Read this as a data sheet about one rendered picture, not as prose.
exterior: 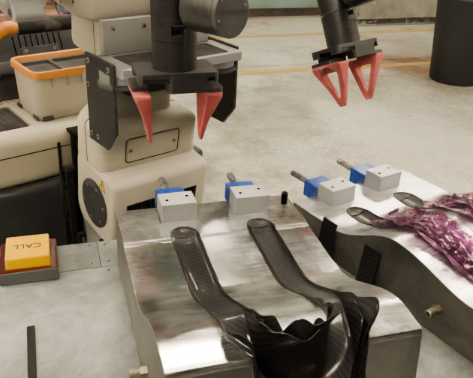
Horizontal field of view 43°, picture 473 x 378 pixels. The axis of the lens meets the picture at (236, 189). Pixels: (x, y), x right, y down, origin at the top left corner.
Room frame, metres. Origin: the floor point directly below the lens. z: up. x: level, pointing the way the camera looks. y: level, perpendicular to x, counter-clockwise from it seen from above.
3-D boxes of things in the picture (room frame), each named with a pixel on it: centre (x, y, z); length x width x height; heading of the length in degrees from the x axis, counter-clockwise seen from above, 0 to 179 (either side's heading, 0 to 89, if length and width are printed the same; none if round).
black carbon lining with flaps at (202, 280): (0.57, -0.04, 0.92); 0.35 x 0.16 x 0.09; 18
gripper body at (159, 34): (0.76, 0.09, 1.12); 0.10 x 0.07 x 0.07; 108
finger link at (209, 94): (0.76, 0.07, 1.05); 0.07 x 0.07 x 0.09; 18
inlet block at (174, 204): (0.80, 0.10, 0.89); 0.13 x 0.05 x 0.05; 19
